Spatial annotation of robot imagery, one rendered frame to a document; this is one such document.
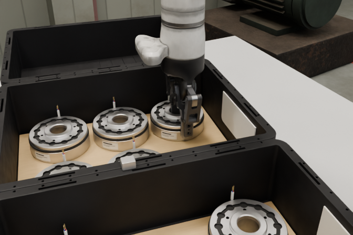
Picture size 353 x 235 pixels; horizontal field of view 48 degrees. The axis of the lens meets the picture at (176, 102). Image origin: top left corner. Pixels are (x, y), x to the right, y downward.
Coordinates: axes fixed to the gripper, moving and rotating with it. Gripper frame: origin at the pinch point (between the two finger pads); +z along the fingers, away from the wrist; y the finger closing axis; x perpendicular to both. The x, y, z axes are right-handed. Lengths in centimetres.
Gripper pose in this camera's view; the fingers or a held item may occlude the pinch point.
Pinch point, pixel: (182, 121)
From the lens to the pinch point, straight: 74.6
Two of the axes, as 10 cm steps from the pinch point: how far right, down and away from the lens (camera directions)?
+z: 0.0, 8.7, 5.0
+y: -3.0, -4.8, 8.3
